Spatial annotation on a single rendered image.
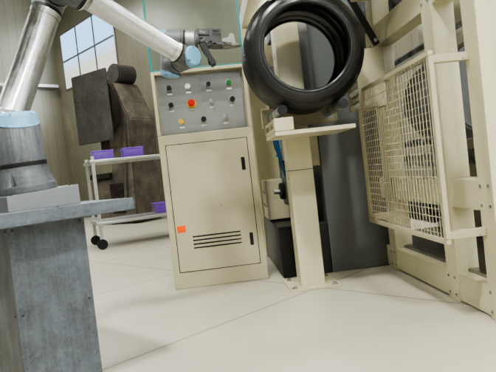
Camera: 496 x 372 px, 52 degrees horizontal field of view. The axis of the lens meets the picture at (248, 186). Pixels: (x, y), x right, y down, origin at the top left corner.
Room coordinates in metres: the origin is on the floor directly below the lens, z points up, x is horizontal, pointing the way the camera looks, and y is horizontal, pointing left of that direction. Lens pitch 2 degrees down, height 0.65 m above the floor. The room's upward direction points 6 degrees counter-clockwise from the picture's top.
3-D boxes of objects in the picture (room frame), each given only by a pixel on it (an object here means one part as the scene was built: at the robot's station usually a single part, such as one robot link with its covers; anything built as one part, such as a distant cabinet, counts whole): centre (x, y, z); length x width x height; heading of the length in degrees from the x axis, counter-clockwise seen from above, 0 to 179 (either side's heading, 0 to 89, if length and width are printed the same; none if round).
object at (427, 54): (2.26, -0.66, 0.65); 0.90 x 0.02 x 0.70; 4
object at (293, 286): (2.72, -0.28, 0.01); 0.27 x 0.27 x 0.02; 4
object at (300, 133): (2.46, -0.32, 0.80); 0.37 x 0.36 x 0.02; 94
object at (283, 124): (2.45, -0.18, 0.83); 0.36 x 0.09 x 0.06; 4
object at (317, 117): (2.64, -0.31, 0.90); 0.40 x 0.03 x 0.10; 94
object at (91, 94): (8.64, 2.13, 1.33); 1.30 x 1.16 x 2.65; 43
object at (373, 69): (2.71, -0.68, 1.05); 0.20 x 0.15 x 0.30; 4
